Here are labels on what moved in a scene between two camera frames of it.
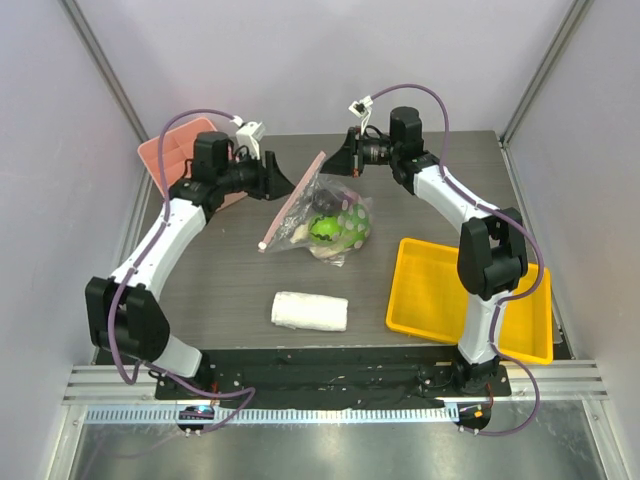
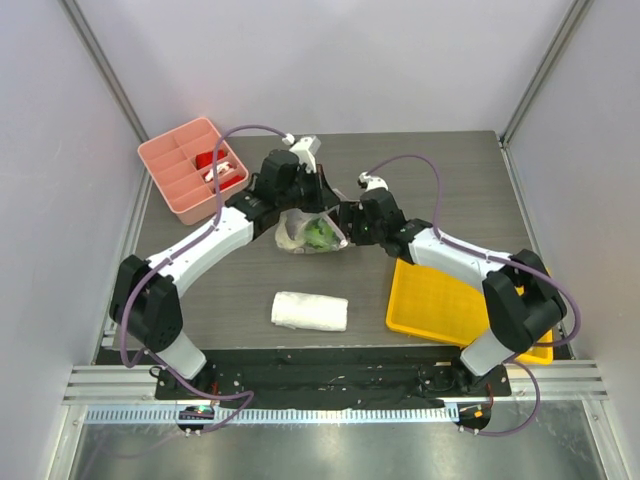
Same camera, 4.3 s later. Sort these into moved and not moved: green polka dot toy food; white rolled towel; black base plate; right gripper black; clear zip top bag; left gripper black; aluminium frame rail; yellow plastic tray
Moved: left gripper black; green polka dot toy food; right gripper black; clear zip top bag
Not moved: yellow plastic tray; aluminium frame rail; black base plate; white rolled towel
